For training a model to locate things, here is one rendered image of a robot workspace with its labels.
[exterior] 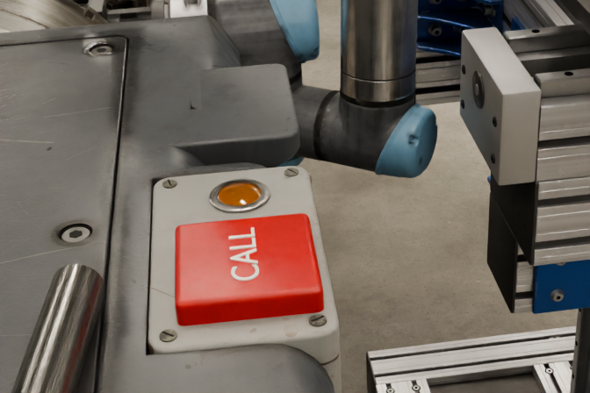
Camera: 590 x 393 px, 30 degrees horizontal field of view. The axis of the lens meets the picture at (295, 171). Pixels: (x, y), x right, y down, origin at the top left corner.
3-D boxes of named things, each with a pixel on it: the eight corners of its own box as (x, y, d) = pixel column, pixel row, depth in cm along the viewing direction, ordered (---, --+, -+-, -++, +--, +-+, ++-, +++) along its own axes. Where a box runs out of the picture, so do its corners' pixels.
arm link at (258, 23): (322, 80, 112) (319, 2, 108) (214, 89, 112) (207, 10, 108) (315, 48, 119) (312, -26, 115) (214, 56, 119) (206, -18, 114)
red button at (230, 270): (326, 329, 45) (323, 289, 44) (179, 344, 45) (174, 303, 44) (310, 246, 50) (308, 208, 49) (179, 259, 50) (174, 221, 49)
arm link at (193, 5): (213, 81, 112) (205, 5, 108) (168, 84, 112) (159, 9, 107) (212, 50, 118) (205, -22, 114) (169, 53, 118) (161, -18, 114)
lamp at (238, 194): (263, 215, 52) (262, 201, 52) (219, 219, 52) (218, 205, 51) (261, 191, 54) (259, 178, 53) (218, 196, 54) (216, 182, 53)
